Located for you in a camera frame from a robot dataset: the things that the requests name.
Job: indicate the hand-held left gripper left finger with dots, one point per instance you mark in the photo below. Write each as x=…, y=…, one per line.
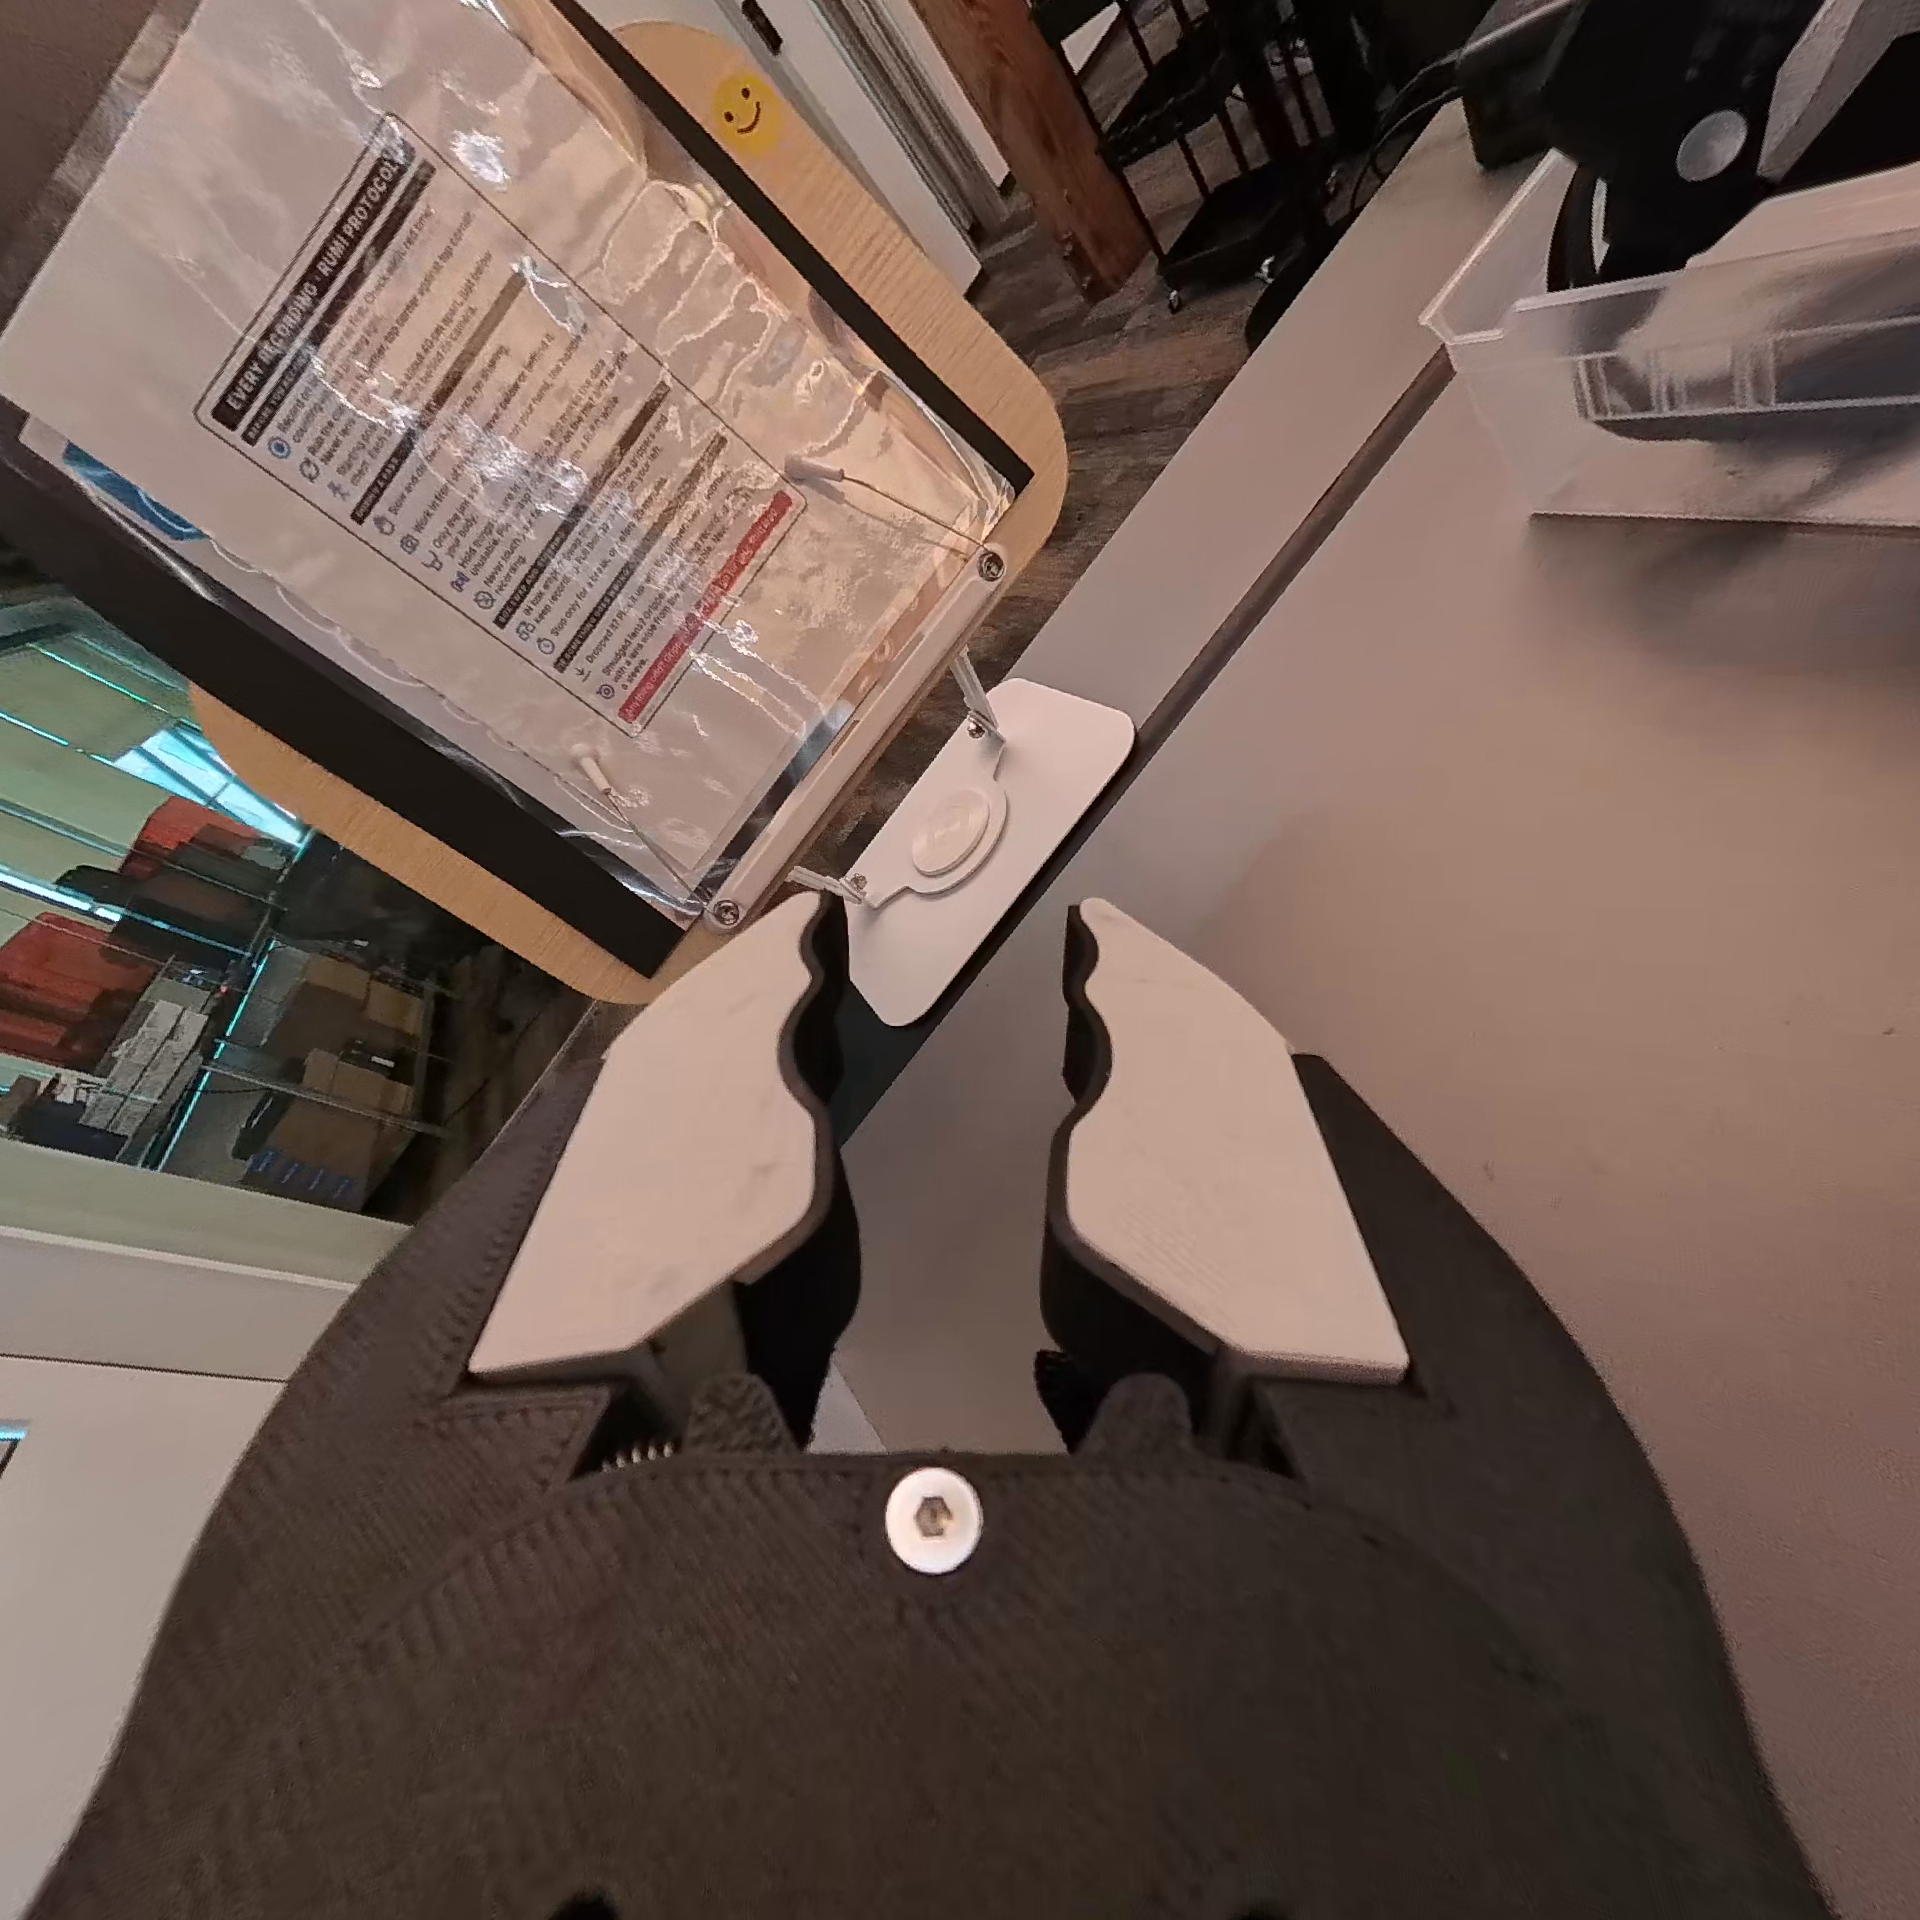
x=675, y=1187

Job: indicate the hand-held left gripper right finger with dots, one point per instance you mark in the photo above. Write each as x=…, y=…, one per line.
x=1231, y=1201

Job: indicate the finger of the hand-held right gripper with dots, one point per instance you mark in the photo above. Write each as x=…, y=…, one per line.
x=1853, y=77

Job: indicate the clear plastic bin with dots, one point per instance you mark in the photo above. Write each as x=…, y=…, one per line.
x=1650, y=468

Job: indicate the black power adapter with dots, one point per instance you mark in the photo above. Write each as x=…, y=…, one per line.
x=1514, y=103

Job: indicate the white display stand base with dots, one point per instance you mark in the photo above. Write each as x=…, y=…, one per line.
x=1065, y=751

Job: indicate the black display board instruction sheet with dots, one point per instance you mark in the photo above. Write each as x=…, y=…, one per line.
x=450, y=451

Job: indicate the yellow smiley sticker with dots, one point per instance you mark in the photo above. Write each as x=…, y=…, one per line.
x=749, y=108

